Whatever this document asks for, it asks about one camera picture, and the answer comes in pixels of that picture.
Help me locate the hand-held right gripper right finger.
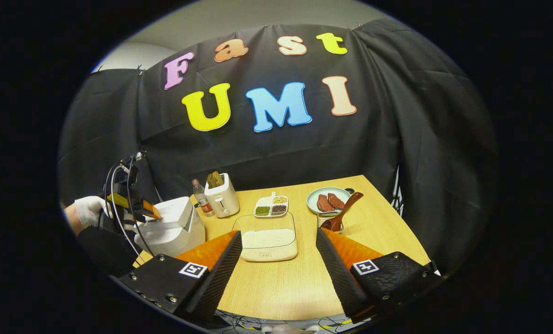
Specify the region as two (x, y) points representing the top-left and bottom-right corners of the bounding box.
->
(316, 227), (441, 324)

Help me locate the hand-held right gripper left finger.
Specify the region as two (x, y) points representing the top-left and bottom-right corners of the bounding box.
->
(119, 231), (243, 323)

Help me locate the white rice cooker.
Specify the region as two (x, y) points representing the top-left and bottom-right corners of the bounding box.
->
(135, 196), (206, 258)

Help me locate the brown wooden spoon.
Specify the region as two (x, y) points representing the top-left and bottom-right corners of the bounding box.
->
(320, 192), (364, 232)

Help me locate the clear rice container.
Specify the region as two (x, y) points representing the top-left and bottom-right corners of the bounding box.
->
(232, 212), (299, 263)

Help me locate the clear plastic water bottle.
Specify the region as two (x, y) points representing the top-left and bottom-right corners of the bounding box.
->
(192, 179), (215, 217)

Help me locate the white toaster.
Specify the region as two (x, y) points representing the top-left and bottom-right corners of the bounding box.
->
(204, 173), (240, 218)

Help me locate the pale green plate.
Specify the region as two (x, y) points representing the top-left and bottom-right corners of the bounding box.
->
(306, 187), (351, 214)

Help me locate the white divided bean dish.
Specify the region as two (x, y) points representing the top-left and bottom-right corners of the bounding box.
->
(254, 192), (289, 218)

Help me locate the black backdrop cloth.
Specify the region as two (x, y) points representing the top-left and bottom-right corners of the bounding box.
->
(58, 19), (497, 274)

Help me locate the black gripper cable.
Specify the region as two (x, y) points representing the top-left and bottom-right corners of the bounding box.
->
(104, 162), (159, 258)

